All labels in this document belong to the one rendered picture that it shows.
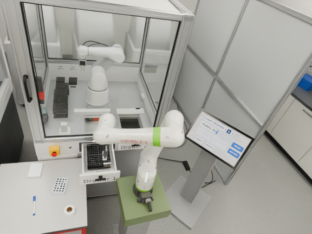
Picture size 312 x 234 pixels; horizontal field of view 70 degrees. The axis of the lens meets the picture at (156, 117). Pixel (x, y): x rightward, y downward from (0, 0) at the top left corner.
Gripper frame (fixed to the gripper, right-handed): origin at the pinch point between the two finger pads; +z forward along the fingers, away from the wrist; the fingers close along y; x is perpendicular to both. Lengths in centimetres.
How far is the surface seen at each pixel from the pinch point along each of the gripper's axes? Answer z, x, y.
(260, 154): 99, 249, -58
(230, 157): -2, 102, 14
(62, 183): 21.5, -30.1, 6.0
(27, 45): -72, -43, -22
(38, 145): 9, -47, -21
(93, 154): 10.3, -7.6, -9.9
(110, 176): 11.1, 4.1, 10.9
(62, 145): 9.4, -30.5, -21.4
